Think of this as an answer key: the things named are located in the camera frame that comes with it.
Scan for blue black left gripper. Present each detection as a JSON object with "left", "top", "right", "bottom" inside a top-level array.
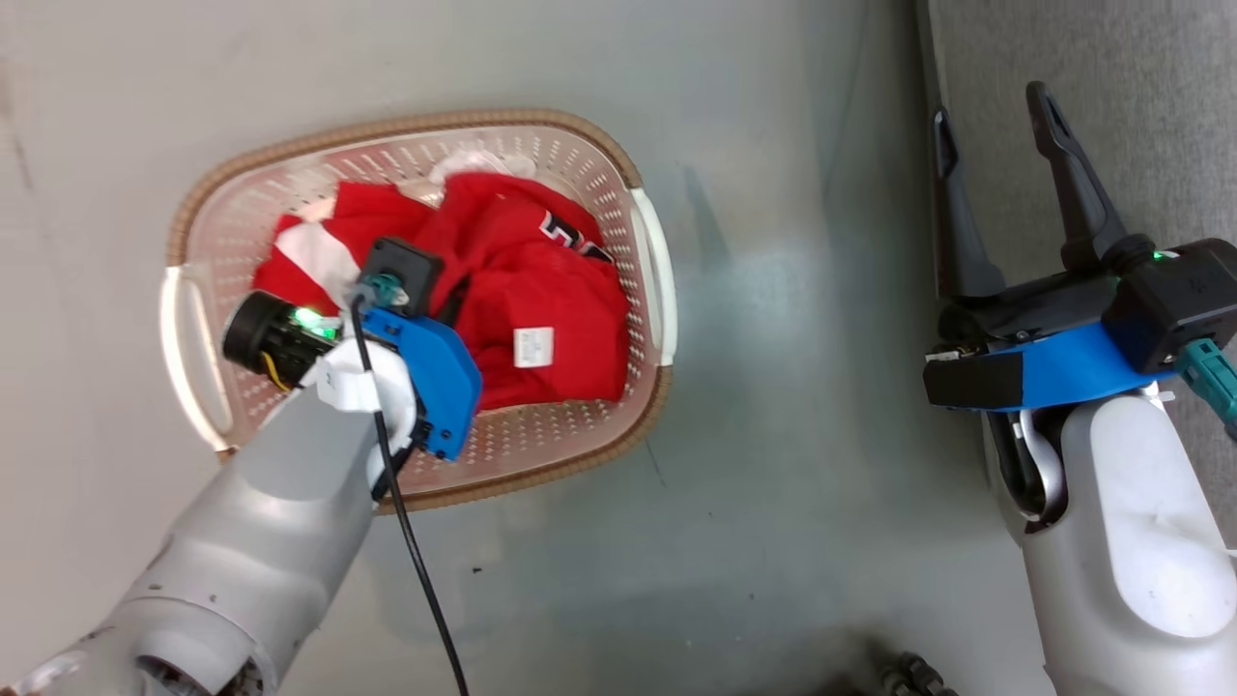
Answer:
[{"left": 222, "top": 290, "right": 482, "bottom": 462}]

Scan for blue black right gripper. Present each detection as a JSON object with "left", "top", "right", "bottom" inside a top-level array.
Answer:
[{"left": 923, "top": 81, "right": 1175, "bottom": 412}]

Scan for red jersey with lettering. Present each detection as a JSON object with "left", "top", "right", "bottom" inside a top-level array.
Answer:
[{"left": 253, "top": 172, "right": 631, "bottom": 412}]

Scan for white perforated laundry basket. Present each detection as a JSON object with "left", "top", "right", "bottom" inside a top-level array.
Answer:
[{"left": 159, "top": 108, "right": 677, "bottom": 513}]

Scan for white garment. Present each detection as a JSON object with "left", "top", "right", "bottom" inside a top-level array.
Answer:
[{"left": 425, "top": 150, "right": 538, "bottom": 190}]

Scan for teal left camera connector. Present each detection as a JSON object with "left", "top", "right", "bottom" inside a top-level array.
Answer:
[{"left": 353, "top": 274, "right": 407, "bottom": 310}]

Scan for teal camera connector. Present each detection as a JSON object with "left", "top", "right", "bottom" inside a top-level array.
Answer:
[
  {"left": 353, "top": 274, "right": 407, "bottom": 310},
  {"left": 1174, "top": 338, "right": 1237, "bottom": 441}
]

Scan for thin black cable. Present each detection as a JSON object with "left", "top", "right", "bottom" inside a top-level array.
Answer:
[{"left": 348, "top": 295, "right": 472, "bottom": 696}]

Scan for teal right camera connector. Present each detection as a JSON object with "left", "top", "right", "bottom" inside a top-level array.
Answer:
[{"left": 1174, "top": 338, "right": 1237, "bottom": 441}]

